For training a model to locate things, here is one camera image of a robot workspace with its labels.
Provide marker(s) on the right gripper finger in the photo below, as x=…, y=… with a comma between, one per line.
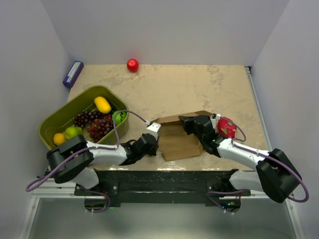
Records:
x=187, y=119
x=190, y=128

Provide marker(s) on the red apple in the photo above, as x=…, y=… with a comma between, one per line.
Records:
x=132, y=65

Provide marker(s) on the red grape bunch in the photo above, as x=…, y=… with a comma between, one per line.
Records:
x=99, y=128

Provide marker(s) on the purple rectangular box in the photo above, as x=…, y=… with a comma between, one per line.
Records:
x=74, y=72

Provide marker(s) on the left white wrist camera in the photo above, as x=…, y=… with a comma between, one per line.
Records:
x=153, y=129

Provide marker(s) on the purple grape bunch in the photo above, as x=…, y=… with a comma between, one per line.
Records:
x=87, y=117

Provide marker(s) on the green striped toy fruit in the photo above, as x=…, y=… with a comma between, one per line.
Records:
x=119, y=116

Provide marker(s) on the red dragon fruit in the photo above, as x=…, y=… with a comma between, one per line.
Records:
x=226, y=127

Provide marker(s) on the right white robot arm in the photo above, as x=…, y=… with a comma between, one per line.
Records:
x=271, y=171

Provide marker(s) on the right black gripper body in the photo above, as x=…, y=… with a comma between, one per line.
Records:
x=203, y=138

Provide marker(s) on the brown cardboard box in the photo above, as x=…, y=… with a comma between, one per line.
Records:
x=174, y=142

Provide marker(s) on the yellow mango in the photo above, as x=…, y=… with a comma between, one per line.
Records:
x=102, y=105

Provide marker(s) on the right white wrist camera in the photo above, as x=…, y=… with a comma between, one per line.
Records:
x=214, y=120

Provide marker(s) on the olive green plastic bin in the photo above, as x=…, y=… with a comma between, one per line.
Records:
x=64, y=117

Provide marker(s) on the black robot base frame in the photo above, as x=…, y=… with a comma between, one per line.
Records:
x=163, y=187

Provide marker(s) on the green pear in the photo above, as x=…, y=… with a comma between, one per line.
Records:
x=71, y=132

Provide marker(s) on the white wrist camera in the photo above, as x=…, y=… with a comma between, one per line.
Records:
x=153, y=129
x=214, y=120

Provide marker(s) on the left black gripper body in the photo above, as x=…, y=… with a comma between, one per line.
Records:
x=151, y=152

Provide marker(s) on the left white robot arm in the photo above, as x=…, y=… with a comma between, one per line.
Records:
x=70, y=160

